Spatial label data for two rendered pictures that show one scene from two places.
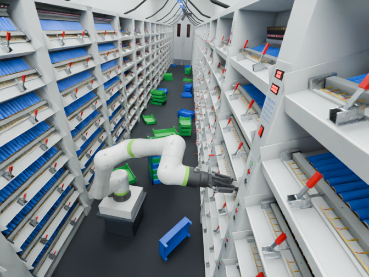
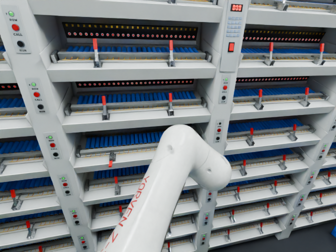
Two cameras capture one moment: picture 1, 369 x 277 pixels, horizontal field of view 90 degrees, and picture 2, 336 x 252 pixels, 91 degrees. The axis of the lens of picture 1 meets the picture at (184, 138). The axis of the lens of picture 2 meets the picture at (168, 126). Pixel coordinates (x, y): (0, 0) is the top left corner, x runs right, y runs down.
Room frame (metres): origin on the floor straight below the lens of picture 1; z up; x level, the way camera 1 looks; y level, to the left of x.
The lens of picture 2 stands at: (0.86, 0.42, 1.35)
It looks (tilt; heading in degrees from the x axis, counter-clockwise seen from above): 24 degrees down; 259
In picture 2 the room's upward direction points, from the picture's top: straight up
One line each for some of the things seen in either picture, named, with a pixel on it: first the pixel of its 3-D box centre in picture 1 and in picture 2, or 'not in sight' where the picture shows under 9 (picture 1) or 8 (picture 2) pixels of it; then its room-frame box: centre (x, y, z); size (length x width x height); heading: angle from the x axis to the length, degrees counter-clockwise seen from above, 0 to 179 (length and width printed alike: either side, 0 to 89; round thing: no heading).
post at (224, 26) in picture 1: (215, 110); not in sight; (1.89, -0.31, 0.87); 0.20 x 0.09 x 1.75; 91
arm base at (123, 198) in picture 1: (116, 190); not in sight; (1.10, 0.54, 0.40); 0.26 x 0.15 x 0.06; 76
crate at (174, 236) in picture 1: (175, 238); not in sight; (0.92, 0.01, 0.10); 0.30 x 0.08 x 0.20; 140
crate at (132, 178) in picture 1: (123, 175); not in sight; (1.69, 0.70, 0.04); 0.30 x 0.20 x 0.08; 36
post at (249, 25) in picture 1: (226, 145); (70, 160); (1.19, -0.32, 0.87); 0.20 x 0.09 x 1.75; 91
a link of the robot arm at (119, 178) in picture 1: (118, 182); not in sight; (1.08, 0.50, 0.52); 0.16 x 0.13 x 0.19; 142
